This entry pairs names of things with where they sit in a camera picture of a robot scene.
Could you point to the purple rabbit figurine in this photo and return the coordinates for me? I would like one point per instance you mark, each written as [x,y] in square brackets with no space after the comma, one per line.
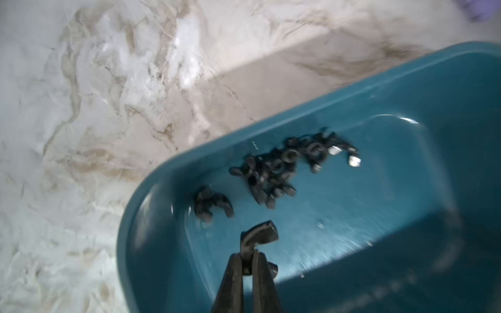
[479,10]

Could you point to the pile of black wing nuts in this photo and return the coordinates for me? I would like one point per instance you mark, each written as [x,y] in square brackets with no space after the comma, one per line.
[268,175]

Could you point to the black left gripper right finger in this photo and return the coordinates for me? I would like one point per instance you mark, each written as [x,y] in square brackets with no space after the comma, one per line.
[265,296]

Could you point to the teal plastic storage box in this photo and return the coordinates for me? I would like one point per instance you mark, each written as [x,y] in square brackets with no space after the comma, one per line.
[415,228]

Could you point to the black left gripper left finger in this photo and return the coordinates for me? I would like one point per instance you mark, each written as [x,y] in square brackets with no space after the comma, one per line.
[229,298]

